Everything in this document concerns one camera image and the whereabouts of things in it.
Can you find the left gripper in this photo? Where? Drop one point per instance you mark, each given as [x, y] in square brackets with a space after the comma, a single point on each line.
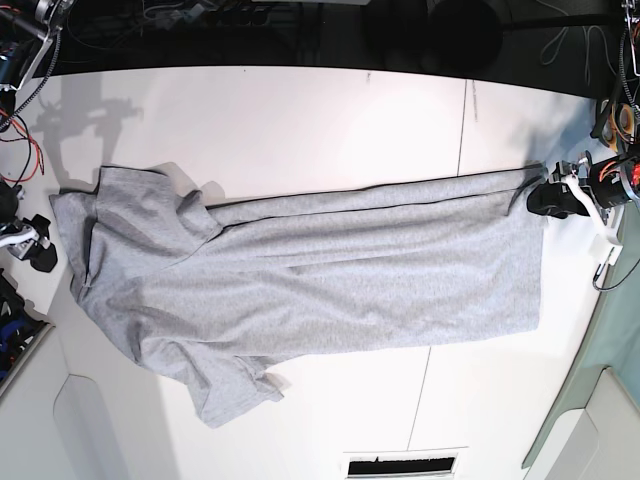
[587, 189]

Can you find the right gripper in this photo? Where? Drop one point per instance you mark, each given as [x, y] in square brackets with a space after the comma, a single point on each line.
[26, 239]

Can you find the grey t-shirt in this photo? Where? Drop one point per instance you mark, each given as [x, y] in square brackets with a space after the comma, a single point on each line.
[213, 296]

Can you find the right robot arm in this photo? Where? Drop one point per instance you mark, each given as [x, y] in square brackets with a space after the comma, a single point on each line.
[31, 34]

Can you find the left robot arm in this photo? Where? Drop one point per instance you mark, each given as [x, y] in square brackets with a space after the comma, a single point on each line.
[626, 70]

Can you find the blue items in bin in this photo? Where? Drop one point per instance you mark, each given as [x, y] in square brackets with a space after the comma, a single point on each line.
[18, 327]

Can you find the orange handled scissors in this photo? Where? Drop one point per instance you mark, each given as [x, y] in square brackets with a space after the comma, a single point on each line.
[620, 129]

